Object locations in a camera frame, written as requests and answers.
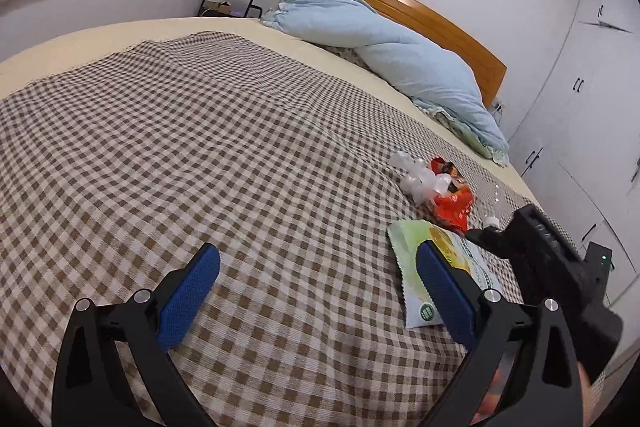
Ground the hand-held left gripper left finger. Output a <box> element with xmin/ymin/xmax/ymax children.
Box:
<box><xmin>51</xmin><ymin>243</ymin><xmax>221</xmax><ymax>427</ymax></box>

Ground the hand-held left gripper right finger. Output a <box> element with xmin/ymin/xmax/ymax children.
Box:
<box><xmin>416</xmin><ymin>240</ymin><xmax>586</xmax><ymax>427</ymax></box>

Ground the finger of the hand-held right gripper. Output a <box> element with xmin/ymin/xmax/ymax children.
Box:
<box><xmin>465</xmin><ymin>227</ymin><xmax>516</xmax><ymax>259</ymax></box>

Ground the clear plastic bottle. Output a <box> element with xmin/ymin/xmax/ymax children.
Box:
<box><xmin>480</xmin><ymin>182</ymin><xmax>508</xmax><ymax>230</ymax></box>

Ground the orange snack packet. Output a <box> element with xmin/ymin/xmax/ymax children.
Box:
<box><xmin>427</xmin><ymin>157</ymin><xmax>475</xmax><ymax>235</ymax></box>

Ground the green white snack bag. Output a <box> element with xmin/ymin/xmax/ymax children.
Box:
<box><xmin>387</xmin><ymin>219</ymin><xmax>526</xmax><ymax>329</ymax></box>

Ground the clear plastic wrapper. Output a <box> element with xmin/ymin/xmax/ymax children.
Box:
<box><xmin>390</xmin><ymin>150</ymin><xmax>453</xmax><ymax>202</ymax></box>

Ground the person's right hand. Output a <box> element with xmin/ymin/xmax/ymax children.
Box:
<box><xmin>472</xmin><ymin>361</ymin><xmax>608</xmax><ymax>427</ymax></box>

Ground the brown checked blanket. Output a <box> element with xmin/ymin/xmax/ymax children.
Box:
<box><xmin>0</xmin><ymin>31</ymin><xmax>608</xmax><ymax>427</ymax></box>

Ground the white wardrobe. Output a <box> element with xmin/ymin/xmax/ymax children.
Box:
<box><xmin>505</xmin><ymin>0</ymin><xmax>640</xmax><ymax>308</ymax></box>

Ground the light blue duvet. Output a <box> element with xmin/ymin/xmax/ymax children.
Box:
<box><xmin>261</xmin><ymin>0</ymin><xmax>511</xmax><ymax>166</ymax></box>

